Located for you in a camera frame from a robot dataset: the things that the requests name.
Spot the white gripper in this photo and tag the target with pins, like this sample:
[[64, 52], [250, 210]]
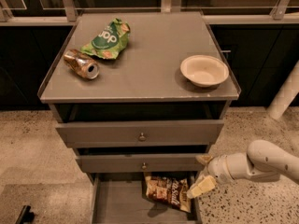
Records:
[[217, 170]]

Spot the brown chip bag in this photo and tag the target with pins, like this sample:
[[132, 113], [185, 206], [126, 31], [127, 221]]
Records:
[[168, 190]]

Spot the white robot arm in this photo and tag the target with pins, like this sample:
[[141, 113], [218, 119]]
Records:
[[263, 161]]

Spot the grey middle drawer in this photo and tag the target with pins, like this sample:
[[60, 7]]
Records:
[[132, 163]]

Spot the grey drawer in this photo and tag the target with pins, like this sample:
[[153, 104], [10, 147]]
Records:
[[132, 163], [120, 198], [126, 133]]

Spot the grey top drawer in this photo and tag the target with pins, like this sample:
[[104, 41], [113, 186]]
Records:
[[126, 133]]

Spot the brass top drawer knob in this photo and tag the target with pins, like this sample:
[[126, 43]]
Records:
[[142, 137]]

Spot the grey bottom drawer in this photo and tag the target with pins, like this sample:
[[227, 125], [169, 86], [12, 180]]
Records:
[[120, 198]]

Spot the grey drawer cabinet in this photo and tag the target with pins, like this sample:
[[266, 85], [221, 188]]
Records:
[[144, 84]]

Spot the green chip bag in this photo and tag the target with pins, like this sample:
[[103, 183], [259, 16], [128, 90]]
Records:
[[110, 42]]

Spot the white paper bowl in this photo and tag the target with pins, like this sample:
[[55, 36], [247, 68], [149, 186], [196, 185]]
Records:
[[204, 71]]

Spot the crushed brown soda can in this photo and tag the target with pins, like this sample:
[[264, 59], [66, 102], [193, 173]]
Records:
[[82, 64]]

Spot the black object on floor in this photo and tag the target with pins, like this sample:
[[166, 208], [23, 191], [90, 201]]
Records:
[[26, 216]]

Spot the metal railing frame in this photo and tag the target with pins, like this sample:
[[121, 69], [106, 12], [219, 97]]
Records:
[[215, 12]]

